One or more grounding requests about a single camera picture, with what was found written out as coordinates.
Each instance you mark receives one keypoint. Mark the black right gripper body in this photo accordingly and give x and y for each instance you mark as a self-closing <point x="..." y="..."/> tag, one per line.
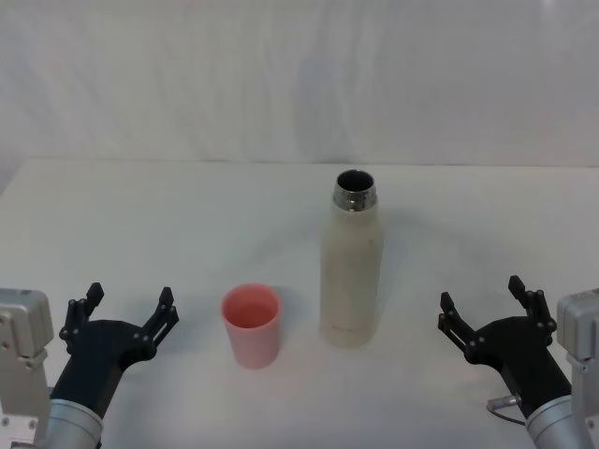
<point x="524" y="355"/>

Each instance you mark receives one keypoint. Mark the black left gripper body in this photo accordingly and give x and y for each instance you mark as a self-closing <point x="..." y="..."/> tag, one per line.
<point x="98" y="346"/>

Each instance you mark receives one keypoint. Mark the white tablecloth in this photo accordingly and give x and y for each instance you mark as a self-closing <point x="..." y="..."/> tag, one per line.
<point x="140" y="224"/>

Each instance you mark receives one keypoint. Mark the pink cup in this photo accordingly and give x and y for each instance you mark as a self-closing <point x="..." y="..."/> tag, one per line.
<point x="252" y="337"/>

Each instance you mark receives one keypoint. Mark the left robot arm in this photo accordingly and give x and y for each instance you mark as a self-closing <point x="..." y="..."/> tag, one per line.
<point x="23" y="327"/>

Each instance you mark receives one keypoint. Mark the white curtain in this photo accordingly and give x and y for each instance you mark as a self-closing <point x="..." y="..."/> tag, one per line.
<point x="187" y="75"/>

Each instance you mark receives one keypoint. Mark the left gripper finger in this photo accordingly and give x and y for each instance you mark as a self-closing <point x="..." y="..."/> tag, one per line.
<point x="164" y="318"/>
<point x="79" y="313"/>

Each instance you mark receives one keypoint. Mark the cream vacuum bottle steel neck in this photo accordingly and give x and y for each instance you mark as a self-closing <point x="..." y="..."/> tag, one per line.
<point x="351" y="276"/>

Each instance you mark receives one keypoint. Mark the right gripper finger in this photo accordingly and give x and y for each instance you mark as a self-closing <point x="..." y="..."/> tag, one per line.
<point x="536" y="308"/>
<point x="461" y="332"/>

